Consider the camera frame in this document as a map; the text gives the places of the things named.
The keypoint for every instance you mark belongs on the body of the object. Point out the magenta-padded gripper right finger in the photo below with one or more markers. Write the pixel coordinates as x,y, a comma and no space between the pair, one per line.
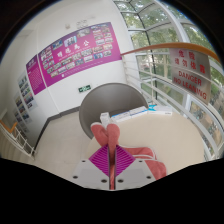
133,173

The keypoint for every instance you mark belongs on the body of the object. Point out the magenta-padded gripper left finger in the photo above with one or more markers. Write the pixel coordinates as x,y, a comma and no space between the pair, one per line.
91,173

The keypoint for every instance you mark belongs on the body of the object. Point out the pink towel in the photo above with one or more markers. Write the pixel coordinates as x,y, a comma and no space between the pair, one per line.
113,133

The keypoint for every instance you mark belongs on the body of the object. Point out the small upright white box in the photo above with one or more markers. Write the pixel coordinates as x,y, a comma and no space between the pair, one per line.
105,118

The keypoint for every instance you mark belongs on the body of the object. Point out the flat white and blue box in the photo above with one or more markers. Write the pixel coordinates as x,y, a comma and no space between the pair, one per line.
160,110

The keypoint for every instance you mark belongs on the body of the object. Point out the grey round-backed chair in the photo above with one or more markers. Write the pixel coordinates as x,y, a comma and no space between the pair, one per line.
113,98

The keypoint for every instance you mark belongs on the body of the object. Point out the stair railing with wooden handrail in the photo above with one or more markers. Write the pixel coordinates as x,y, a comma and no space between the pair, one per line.
20,140

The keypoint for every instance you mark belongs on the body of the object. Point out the green exit sign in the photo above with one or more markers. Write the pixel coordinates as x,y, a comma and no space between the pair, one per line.
85,88

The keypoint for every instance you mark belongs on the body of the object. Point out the narrow magenta text poster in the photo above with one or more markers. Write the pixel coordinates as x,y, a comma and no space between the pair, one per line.
35,75

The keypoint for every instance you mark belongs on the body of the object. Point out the clear danger sign, red letters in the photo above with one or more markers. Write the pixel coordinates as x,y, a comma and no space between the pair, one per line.
190,75

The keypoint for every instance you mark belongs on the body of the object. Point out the large magenta photo poster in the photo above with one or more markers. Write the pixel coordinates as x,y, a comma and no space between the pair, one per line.
80,53

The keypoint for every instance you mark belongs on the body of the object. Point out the white railing with wooden handrail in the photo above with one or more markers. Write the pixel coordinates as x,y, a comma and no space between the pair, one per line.
156,47

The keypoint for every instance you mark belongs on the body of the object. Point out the wall photo board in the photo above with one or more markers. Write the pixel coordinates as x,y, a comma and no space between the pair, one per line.
26,91
20,110

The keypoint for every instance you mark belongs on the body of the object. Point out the white-framed glass window wall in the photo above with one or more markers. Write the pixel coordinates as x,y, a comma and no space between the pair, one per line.
150,20

